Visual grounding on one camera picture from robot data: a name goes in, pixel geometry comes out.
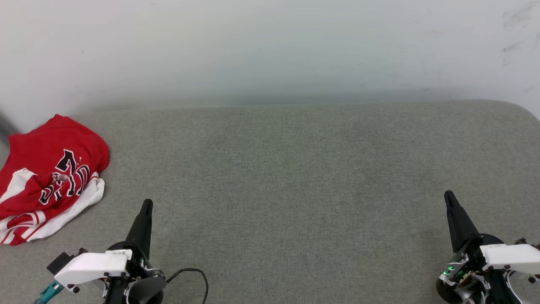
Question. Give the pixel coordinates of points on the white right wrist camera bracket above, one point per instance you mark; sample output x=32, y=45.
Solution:
x=514, y=255

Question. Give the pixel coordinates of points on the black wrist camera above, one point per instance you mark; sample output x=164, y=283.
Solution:
x=59, y=264
x=522, y=242

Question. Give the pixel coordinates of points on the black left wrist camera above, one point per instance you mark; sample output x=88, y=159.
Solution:
x=59, y=264

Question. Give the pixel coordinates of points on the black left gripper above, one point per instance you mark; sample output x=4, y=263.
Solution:
x=141, y=268

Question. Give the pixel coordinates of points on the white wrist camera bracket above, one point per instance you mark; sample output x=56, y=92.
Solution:
x=90, y=266
x=514, y=255

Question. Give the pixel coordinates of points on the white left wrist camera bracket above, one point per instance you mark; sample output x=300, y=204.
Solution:
x=90, y=266

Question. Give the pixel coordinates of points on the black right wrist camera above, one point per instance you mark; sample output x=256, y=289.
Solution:
x=522, y=242

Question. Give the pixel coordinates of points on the red white basketball jersey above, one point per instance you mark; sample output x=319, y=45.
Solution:
x=50, y=143

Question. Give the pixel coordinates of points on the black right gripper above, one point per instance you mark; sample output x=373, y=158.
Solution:
x=468, y=270

